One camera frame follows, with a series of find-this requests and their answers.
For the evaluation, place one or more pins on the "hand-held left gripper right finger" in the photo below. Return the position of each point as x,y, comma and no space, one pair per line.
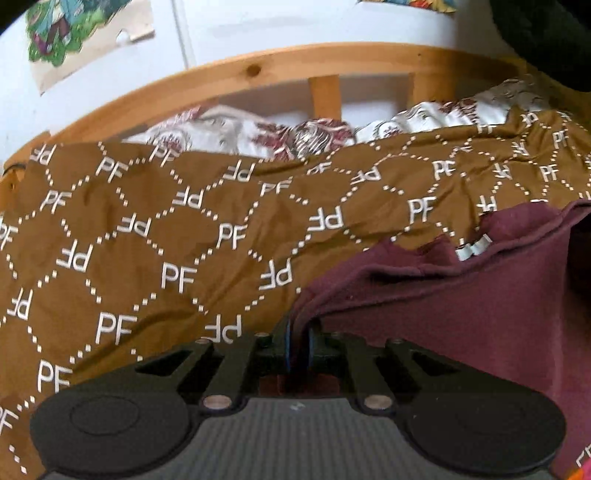
311,344

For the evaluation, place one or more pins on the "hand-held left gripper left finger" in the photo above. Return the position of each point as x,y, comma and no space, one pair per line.
288,344

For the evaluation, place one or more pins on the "maroon long-sleeved sweater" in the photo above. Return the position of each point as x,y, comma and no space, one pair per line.
461,304

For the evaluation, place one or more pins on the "brown patterned quilt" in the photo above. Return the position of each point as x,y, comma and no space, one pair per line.
152,240

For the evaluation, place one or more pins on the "floral white pillow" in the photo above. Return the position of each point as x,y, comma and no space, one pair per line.
318,131

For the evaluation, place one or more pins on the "black puffer jacket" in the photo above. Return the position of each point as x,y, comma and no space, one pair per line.
545,37

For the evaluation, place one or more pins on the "wooden bed frame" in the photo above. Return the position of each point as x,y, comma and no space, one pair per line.
258,69

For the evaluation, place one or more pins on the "white wall pipe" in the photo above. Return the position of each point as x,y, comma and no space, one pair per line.
183,32

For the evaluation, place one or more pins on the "colourful landscape wall poster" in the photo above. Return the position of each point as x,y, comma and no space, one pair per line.
411,4

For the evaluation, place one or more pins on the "green cartoon figure wall poster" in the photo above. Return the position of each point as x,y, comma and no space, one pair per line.
69,37

